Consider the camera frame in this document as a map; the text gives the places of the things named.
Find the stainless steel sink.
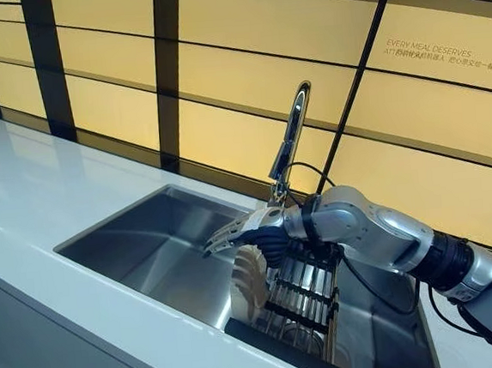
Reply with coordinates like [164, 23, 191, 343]
[48, 162, 440, 368]

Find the chrome kitchen faucet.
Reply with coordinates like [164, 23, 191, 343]
[260, 80, 324, 209]

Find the cream round plate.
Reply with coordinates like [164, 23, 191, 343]
[226, 242, 273, 324]

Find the black sink drying rack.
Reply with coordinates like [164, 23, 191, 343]
[219, 244, 348, 368]

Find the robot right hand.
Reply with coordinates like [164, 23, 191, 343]
[198, 202, 313, 279]

